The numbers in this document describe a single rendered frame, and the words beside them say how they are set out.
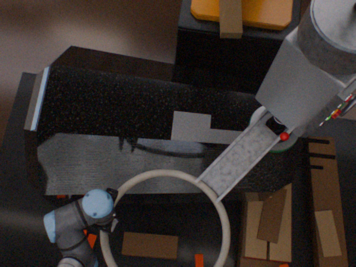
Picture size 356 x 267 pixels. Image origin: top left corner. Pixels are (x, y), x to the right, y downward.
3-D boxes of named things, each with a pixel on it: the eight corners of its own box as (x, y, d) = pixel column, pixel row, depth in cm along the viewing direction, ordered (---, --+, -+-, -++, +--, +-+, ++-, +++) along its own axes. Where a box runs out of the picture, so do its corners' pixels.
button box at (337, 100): (319, 114, 147) (354, 76, 120) (325, 119, 147) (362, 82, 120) (303, 129, 145) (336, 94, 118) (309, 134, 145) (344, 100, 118)
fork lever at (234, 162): (310, 52, 173) (312, 47, 168) (348, 83, 169) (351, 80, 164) (189, 175, 174) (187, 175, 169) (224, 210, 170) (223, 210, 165)
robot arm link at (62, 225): (55, 255, 133) (93, 236, 135) (39, 223, 129) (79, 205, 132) (54, 241, 141) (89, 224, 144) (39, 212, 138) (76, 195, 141)
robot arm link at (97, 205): (74, 195, 134) (105, 181, 136) (80, 204, 145) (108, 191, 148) (86, 223, 131) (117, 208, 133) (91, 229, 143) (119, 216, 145)
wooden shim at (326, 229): (313, 212, 248) (314, 211, 246) (330, 210, 248) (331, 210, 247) (322, 257, 240) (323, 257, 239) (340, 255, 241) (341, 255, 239)
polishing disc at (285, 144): (282, 160, 182) (282, 159, 181) (240, 131, 186) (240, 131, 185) (308, 123, 188) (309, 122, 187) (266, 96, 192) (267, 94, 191)
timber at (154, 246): (123, 255, 246) (121, 253, 234) (125, 233, 249) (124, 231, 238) (176, 259, 246) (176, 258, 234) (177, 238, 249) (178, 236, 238)
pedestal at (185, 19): (181, 8, 301) (188, -77, 231) (275, 21, 300) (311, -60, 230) (168, 94, 280) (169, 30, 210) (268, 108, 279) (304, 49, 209)
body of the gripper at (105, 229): (90, 229, 159) (86, 223, 148) (98, 206, 162) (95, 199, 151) (110, 234, 159) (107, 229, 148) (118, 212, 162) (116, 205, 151)
